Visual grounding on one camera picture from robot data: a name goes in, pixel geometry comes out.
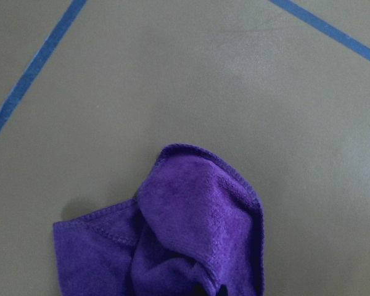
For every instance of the purple microfibre cloth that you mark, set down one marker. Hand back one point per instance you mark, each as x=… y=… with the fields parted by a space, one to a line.
x=194 y=227

